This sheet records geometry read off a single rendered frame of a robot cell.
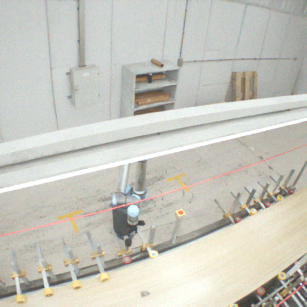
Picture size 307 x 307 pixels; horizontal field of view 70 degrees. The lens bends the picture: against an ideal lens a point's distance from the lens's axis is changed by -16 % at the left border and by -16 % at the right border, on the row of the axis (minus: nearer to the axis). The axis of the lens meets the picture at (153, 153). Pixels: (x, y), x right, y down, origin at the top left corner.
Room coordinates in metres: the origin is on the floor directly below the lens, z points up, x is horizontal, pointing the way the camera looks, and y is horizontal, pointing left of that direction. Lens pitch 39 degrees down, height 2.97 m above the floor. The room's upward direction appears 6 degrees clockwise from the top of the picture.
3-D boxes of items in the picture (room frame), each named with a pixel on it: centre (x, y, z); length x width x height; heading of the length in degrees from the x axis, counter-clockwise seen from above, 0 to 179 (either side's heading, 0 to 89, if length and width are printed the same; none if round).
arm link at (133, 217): (1.28, 0.11, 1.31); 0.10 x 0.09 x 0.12; 0
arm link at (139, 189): (1.96, 0.11, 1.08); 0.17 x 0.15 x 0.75; 90
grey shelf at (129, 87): (4.12, 0.18, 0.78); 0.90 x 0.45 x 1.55; 124
